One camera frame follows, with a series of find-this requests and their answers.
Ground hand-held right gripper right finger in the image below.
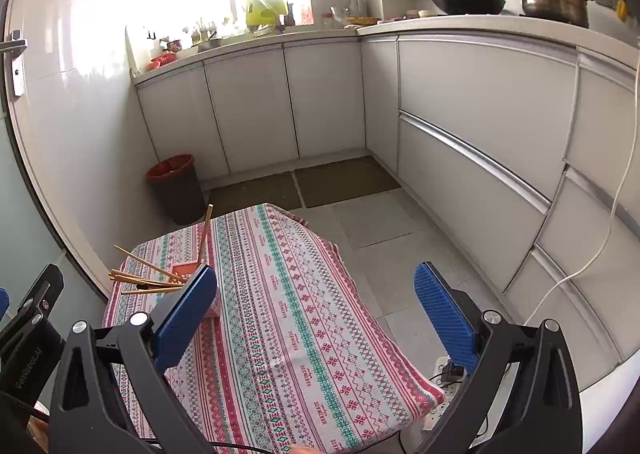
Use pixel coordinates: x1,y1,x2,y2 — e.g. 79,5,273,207
414,262,583,454

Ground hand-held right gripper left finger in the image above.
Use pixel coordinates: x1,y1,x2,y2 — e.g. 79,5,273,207
47,264,219,454

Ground pink plastic basket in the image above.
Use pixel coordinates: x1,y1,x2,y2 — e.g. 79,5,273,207
170,261,221,319

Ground pile of wooden chopsticks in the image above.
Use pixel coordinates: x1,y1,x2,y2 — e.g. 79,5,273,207
108,204,215,295

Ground black plug adapter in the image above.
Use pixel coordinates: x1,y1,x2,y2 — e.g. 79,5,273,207
440,361,467,383

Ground white power strip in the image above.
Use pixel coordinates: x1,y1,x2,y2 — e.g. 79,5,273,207
422,356,482,431

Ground patterned red green tablecloth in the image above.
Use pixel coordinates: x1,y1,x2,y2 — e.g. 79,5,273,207
102,203,446,453

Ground dark trash bin red liner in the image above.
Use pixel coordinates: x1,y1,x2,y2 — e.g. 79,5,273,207
146,154,207,226

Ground brown floor mat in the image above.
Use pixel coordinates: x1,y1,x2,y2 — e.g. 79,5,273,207
206,171,304,221
293,156,402,209

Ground white kitchen cabinets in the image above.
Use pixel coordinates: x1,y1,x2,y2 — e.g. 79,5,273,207
132,28,640,377

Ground red item on counter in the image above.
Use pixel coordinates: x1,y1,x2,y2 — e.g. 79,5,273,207
147,51,178,72

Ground white kitchen countertop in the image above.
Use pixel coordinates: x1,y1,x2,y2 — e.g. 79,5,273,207
132,15,640,84

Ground green plastic item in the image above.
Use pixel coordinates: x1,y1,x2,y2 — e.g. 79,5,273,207
244,0,287,30

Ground white cable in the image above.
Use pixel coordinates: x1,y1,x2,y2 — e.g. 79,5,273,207
522,36,640,335

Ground metal door handle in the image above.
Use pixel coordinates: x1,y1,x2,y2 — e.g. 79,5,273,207
0,31,29,98

